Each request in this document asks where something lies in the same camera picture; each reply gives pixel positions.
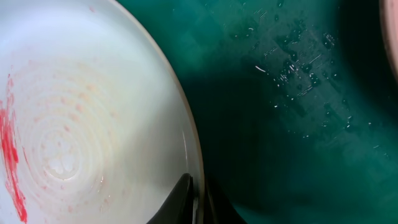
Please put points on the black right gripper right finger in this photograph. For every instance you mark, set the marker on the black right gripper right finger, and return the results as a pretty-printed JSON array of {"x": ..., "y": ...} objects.
[{"x": 217, "y": 208}]

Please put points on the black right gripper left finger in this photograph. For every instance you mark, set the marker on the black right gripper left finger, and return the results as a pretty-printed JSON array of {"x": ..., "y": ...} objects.
[{"x": 178, "y": 206}]

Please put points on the light blue plate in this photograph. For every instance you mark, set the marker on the light blue plate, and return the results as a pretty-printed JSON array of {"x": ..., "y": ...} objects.
[{"x": 95, "y": 126}]

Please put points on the teal plastic tray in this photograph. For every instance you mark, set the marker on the teal plastic tray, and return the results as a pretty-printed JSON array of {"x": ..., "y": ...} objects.
[{"x": 294, "y": 102}]

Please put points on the white plate with red stain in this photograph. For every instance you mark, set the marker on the white plate with red stain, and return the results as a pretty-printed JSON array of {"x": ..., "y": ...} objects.
[{"x": 388, "y": 17}]

